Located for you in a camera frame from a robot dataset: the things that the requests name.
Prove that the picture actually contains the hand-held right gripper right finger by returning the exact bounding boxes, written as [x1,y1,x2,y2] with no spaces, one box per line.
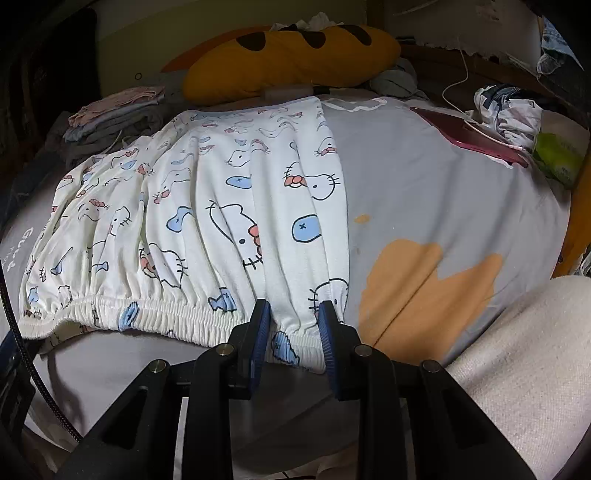
[318,300,539,480]

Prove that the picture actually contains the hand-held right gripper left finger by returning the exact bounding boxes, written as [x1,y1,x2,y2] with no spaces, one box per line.
[55,299,273,480]

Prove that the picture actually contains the white cartoon print pants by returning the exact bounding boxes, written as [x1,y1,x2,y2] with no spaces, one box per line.
[18,96,350,374]

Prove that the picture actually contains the person's leg in beige trousers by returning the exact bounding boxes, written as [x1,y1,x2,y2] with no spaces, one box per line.
[445,276,591,480]

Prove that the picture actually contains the white bottle with black cap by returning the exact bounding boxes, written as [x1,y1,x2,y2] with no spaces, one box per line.
[263,84,342,99]

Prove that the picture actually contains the light blue folded garment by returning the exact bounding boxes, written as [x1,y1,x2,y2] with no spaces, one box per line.
[62,108,160,144]

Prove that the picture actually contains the orange bread-shaped pillow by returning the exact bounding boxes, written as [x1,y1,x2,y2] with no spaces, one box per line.
[182,23,402,106]

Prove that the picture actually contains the grey-blue crumpled cloth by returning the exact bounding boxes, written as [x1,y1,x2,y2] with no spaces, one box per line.
[369,58,428,100]

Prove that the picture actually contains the pink folded garment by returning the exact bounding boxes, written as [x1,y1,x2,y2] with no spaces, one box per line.
[68,85,166,127]

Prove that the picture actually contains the crumpled printed cloth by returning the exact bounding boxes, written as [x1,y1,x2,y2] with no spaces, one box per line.
[473,84,548,148]

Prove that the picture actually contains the green tissue packet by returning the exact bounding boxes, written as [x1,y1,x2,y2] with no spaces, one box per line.
[533,131,585,188]

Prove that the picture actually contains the white crumpled cloth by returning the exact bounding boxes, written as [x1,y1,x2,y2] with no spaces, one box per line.
[270,13,331,32]

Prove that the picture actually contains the denim cloth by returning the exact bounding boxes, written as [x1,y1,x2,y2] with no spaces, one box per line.
[538,18,578,77]

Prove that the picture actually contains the black braided cable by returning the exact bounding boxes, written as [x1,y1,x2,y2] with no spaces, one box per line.
[0,258,81,444]

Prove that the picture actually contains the white charging cable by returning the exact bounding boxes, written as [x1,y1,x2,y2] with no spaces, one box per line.
[442,44,527,151]

